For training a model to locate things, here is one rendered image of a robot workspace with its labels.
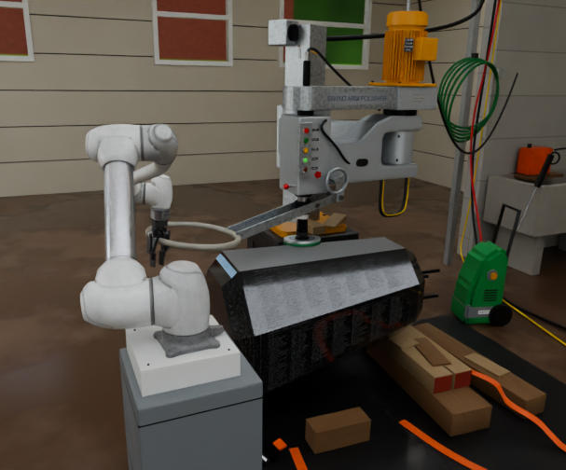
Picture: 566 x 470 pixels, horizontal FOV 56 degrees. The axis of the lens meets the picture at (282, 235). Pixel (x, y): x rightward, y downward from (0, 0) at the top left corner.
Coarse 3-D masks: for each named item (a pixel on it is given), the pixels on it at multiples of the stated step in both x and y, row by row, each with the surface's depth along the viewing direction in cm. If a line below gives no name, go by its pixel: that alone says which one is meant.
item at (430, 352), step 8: (400, 336) 317; (408, 336) 317; (400, 344) 307; (408, 344) 307; (416, 344) 308; (424, 344) 308; (432, 344) 308; (424, 352) 298; (432, 352) 299; (440, 352) 299; (432, 360) 291; (440, 360) 291; (448, 360) 291
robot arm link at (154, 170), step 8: (144, 168) 223; (152, 168) 218; (160, 168) 211; (168, 168) 214; (136, 176) 226; (144, 176) 224; (152, 176) 222; (136, 184) 231; (144, 184) 246; (136, 192) 241; (136, 200) 244
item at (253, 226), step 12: (288, 204) 303; (312, 204) 297; (324, 204) 301; (264, 216) 297; (276, 216) 288; (288, 216) 292; (228, 228) 288; (240, 228) 292; (252, 228) 283; (264, 228) 286
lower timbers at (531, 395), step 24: (432, 336) 346; (384, 360) 325; (408, 384) 300; (480, 384) 306; (504, 384) 293; (528, 384) 293; (432, 408) 280; (456, 408) 267; (480, 408) 268; (528, 408) 280; (456, 432) 267
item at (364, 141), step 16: (352, 128) 312; (368, 128) 301; (384, 128) 302; (400, 128) 308; (416, 128) 314; (336, 144) 292; (352, 144) 296; (368, 144) 300; (336, 160) 292; (352, 160) 298; (368, 160) 303; (352, 176) 301; (368, 176) 306; (384, 176) 312; (400, 176) 318
